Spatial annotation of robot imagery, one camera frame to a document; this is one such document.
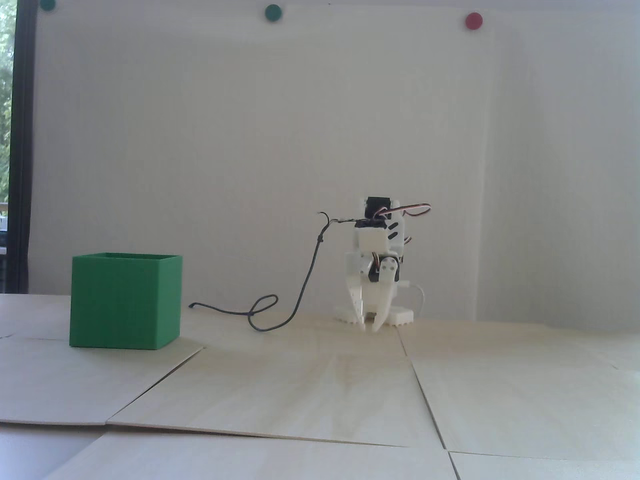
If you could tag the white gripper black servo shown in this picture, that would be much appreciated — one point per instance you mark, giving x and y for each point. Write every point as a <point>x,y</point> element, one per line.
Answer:
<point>371,272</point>

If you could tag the white backdrop sheet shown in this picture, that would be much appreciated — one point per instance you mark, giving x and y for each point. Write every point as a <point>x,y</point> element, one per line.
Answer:
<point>150,125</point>

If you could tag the green round magnet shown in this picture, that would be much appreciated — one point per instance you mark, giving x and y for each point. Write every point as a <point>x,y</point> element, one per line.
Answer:
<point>273,12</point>
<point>48,4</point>

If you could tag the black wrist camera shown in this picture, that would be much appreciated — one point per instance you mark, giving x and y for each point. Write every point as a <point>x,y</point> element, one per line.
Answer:
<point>367,222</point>

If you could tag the dark window frame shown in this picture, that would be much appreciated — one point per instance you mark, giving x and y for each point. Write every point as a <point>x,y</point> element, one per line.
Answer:
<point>22,150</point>

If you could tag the green open box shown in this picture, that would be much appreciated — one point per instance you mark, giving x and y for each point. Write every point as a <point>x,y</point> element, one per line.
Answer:
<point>120,305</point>

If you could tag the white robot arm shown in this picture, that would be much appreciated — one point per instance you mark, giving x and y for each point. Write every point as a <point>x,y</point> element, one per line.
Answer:
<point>372,240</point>

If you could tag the red round magnet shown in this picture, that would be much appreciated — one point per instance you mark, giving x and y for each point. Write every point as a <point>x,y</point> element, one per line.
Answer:
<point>474,21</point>

